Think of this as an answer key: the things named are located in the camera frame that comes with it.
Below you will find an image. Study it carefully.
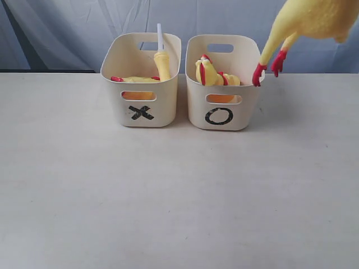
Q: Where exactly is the cream bin marked X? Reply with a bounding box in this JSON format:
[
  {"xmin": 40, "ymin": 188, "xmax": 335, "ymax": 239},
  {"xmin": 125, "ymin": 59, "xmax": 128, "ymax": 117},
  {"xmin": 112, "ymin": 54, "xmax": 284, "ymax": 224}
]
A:
[{"xmin": 100, "ymin": 33, "xmax": 181, "ymax": 127}]

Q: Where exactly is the light blue backdrop curtain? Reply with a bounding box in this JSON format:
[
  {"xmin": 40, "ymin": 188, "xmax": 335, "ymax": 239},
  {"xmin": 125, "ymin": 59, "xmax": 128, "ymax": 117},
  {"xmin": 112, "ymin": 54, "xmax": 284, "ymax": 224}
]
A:
[{"xmin": 0, "ymin": 0, "xmax": 359, "ymax": 74}]

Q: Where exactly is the whole yellow rubber chicken front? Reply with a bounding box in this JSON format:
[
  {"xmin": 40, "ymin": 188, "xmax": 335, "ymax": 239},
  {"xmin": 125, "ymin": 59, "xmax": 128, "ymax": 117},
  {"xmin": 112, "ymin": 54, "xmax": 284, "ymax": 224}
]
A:
[{"xmin": 195, "ymin": 54, "xmax": 241, "ymax": 103}]

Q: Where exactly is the whole yellow rubber chicken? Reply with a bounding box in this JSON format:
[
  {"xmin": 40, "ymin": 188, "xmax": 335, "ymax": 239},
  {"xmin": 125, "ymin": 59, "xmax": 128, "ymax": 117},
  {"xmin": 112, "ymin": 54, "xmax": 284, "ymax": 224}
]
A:
[
  {"xmin": 195, "ymin": 54, "xmax": 241, "ymax": 103},
  {"xmin": 252, "ymin": 1, "xmax": 358, "ymax": 87}
]

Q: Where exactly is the cream bin marked O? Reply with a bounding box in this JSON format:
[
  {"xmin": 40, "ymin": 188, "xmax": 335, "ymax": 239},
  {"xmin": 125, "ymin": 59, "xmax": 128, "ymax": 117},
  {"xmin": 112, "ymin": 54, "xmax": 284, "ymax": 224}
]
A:
[{"xmin": 185, "ymin": 34, "xmax": 260, "ymax": 131}]

